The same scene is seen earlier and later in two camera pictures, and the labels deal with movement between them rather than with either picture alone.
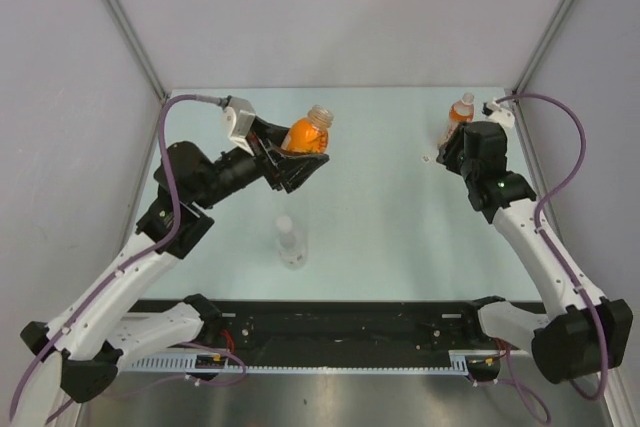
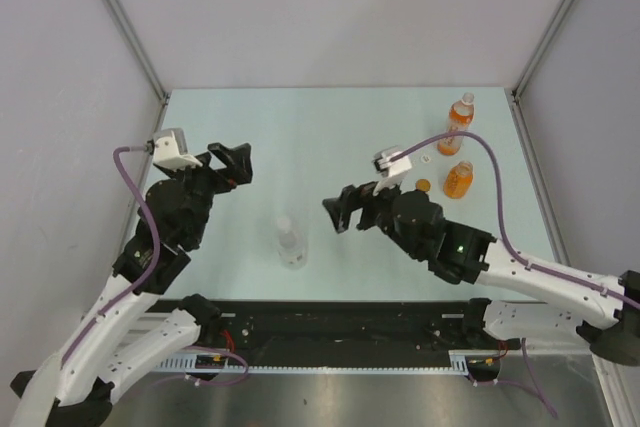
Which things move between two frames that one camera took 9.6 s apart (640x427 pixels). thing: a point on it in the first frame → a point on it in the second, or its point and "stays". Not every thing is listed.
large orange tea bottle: [459, 112] stays
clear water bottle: [292, 246] stays
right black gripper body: [452, 154] → [377, 210]
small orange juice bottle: [309, 134] → [459, 180]
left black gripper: [290, 171] → [238, 165]
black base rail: [417, 329] stays
